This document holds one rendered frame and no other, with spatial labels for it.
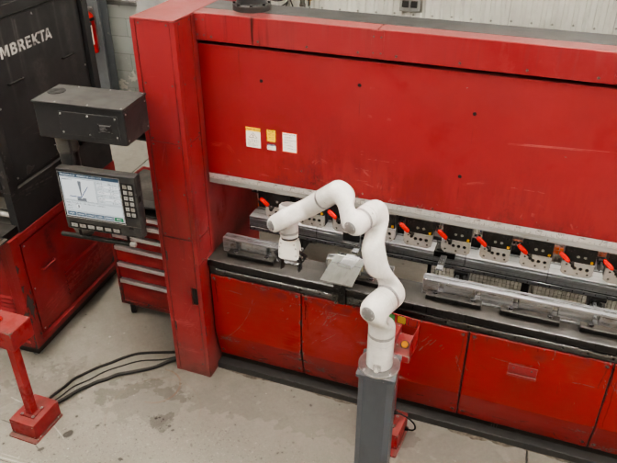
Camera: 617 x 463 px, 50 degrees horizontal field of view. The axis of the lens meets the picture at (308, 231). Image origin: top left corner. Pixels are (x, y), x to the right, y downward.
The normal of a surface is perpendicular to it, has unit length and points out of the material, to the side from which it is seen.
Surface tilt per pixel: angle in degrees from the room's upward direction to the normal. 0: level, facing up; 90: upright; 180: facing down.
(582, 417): 90
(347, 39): 90
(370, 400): 90
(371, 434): 90
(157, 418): 0
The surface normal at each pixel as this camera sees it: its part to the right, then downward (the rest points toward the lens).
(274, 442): 0.00, -0.85
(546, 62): -0.35, 0.49
